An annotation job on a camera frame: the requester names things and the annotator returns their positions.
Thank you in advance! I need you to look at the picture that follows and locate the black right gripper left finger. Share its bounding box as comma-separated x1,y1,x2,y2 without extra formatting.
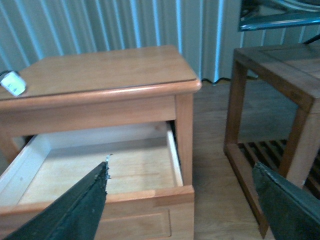
2,155,110,240

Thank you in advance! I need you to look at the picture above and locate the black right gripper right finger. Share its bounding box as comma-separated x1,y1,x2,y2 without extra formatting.
252,162,320,240

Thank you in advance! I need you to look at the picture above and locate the wooden drawer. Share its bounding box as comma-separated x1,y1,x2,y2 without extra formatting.
0,122,194,240

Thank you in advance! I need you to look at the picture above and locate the white charger adapter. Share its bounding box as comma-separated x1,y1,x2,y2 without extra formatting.
0,70,27,97

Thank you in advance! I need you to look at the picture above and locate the dark wooden side table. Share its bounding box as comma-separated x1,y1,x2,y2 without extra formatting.
223,43,320,240

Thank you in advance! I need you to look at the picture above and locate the light wooden nightstand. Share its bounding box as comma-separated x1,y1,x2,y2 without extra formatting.
0,45,202,185

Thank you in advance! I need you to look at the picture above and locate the pale pleated curtain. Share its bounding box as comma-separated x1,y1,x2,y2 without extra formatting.
0,0,320,82

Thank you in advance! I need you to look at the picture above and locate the dark framed object top right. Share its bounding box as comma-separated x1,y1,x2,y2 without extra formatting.
238,0,320,32

